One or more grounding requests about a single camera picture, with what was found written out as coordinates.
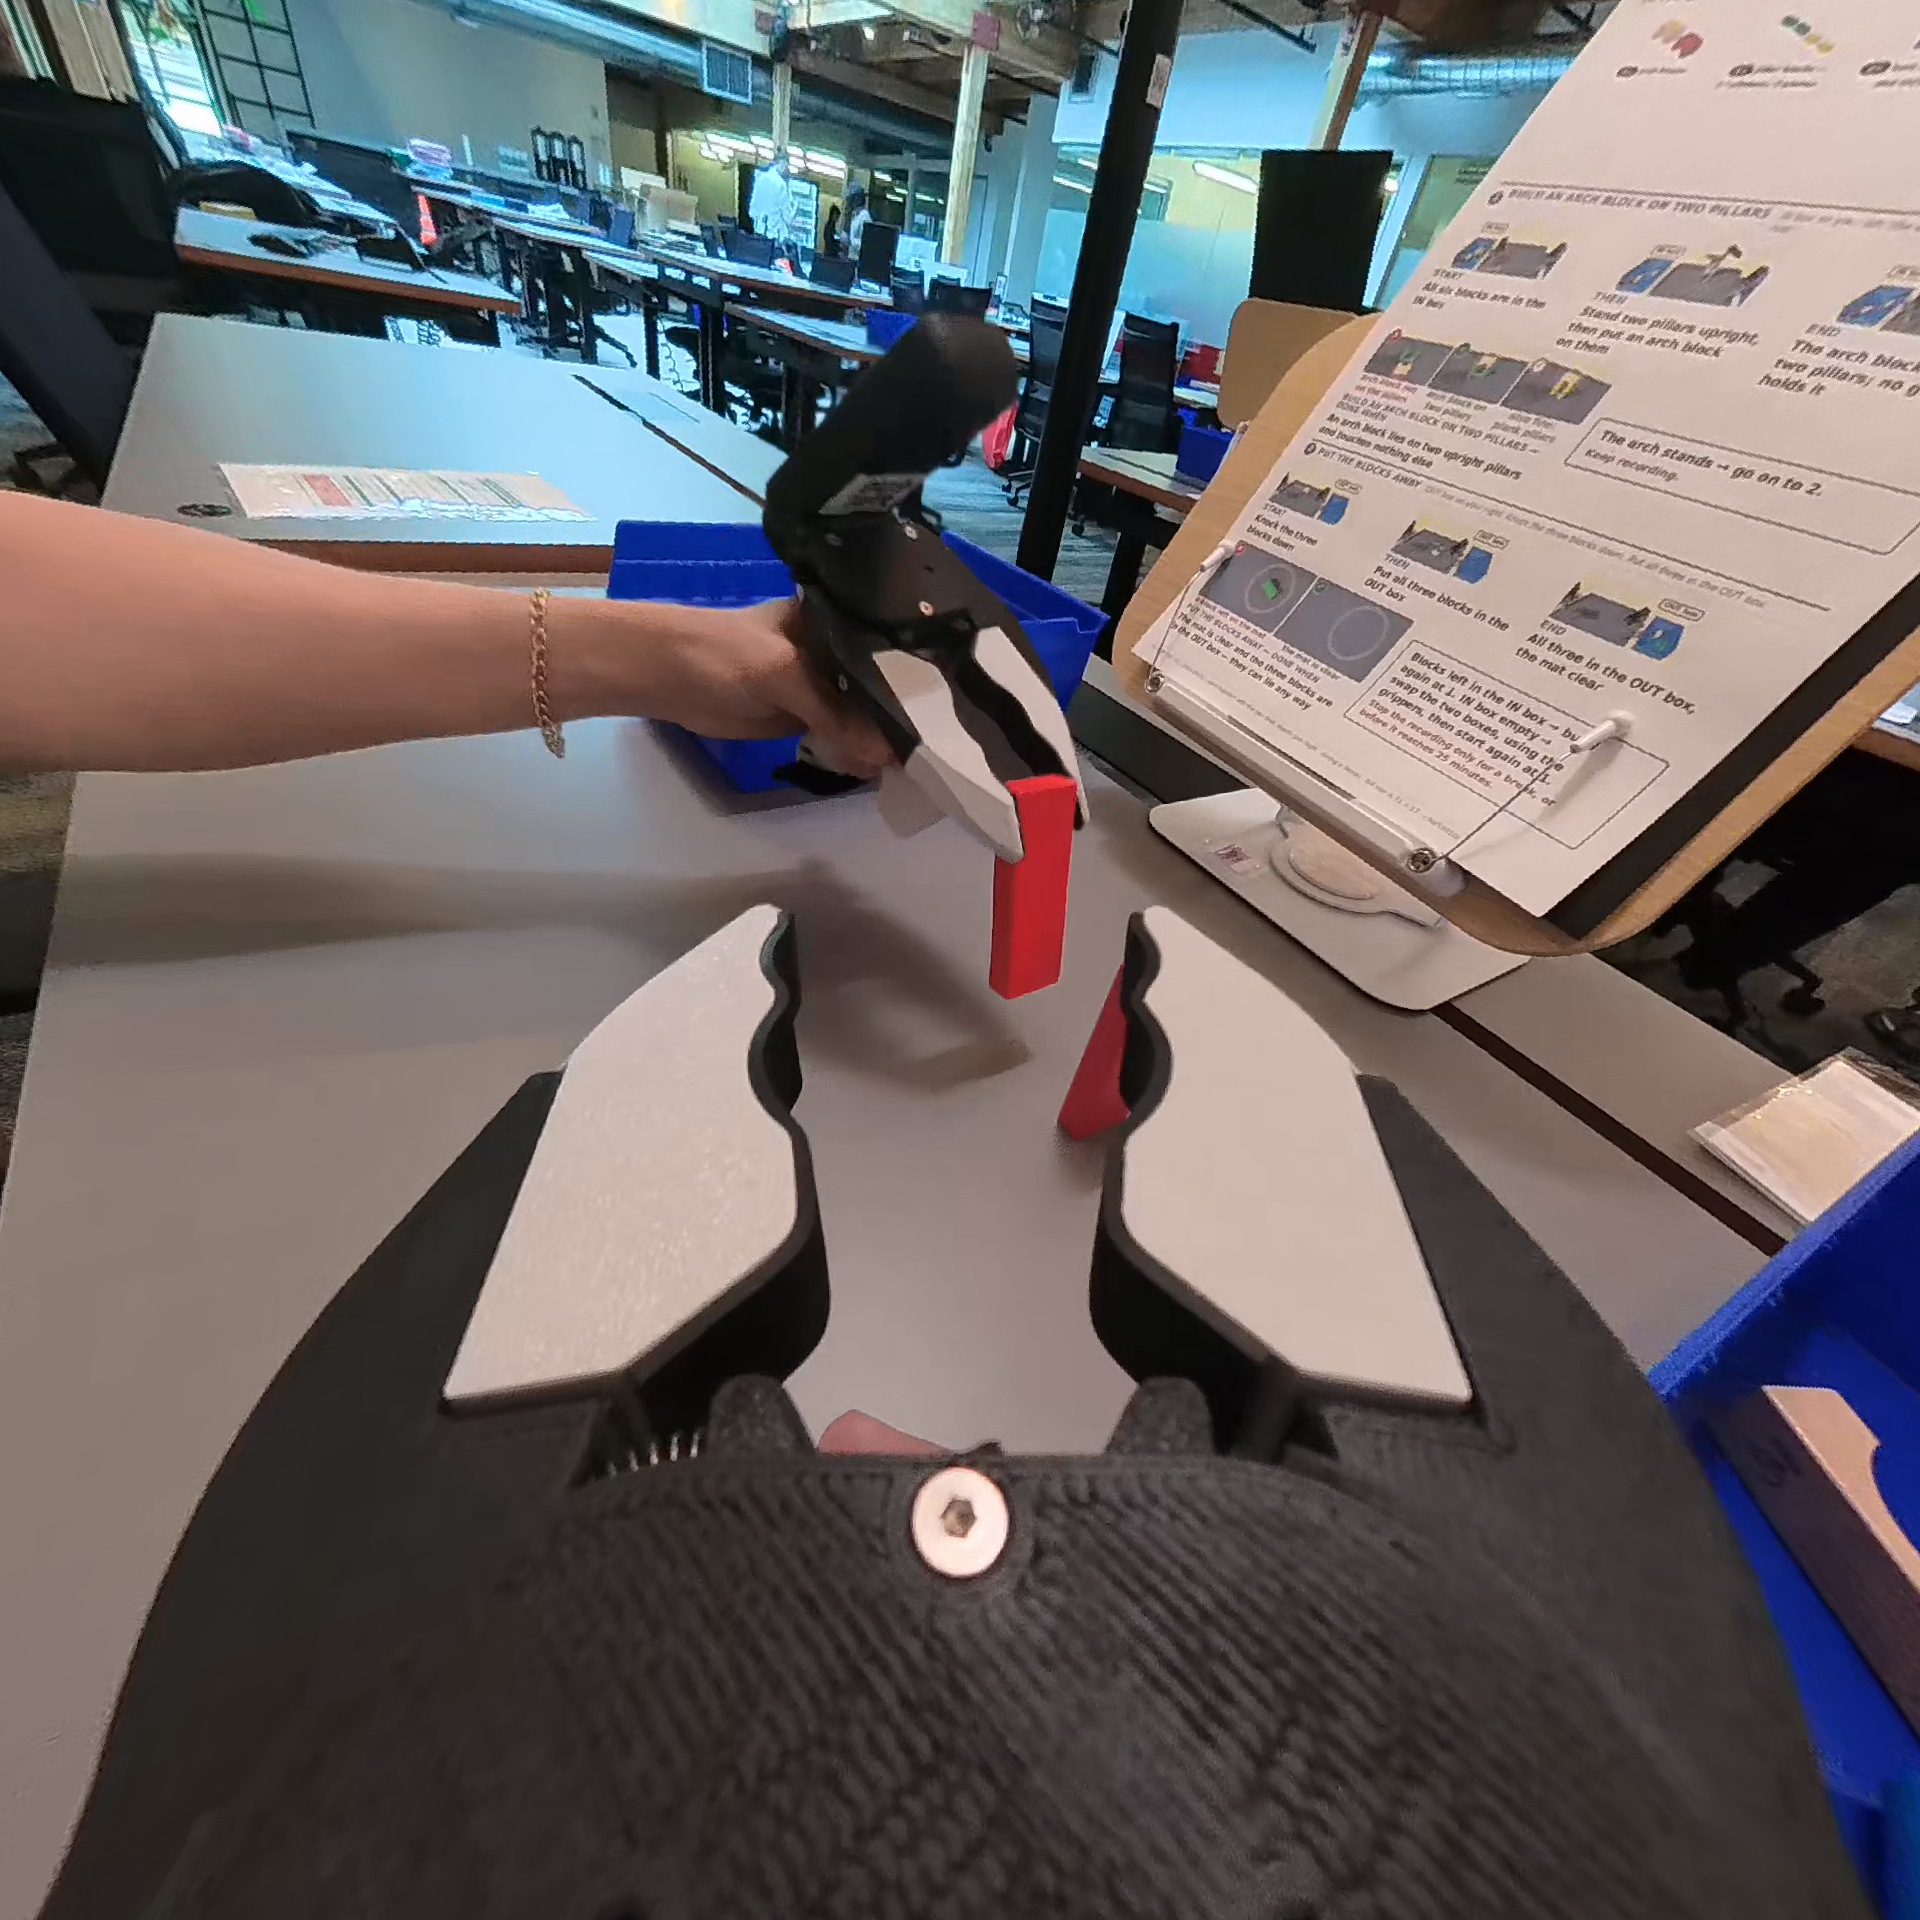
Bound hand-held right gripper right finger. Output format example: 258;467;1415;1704
1088;907;1479;1451

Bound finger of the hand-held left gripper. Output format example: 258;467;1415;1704
960;625;1092;830
871;649;1027;866

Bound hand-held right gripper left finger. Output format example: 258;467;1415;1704
440;901;835;1428

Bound red plank block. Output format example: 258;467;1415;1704
987;775;1086;1000
1057;963;1138;1145

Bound blue bin with printed tag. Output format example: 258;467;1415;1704
608;517;1112;794

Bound plain blue plastic bin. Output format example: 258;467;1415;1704
1649;1131;1920;1920

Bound wooden arch block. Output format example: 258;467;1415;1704
1710;1379;1920;1727

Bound person's left forearm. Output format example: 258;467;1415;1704
0;488;617;775

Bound person's left hand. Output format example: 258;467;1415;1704
608;590;895;779

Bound black pillar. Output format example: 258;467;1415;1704
1013;0;1192;581

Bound striped laminated card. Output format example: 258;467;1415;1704
221;462;598;521

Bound clear plastic packet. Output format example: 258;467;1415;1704
1695;1054;1920;1223

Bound black panel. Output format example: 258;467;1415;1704
1250;147;1399;315

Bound printed instruction sheet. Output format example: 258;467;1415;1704
1132;0;1920;922

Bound black backing board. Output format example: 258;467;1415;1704
1545;622;1920;945

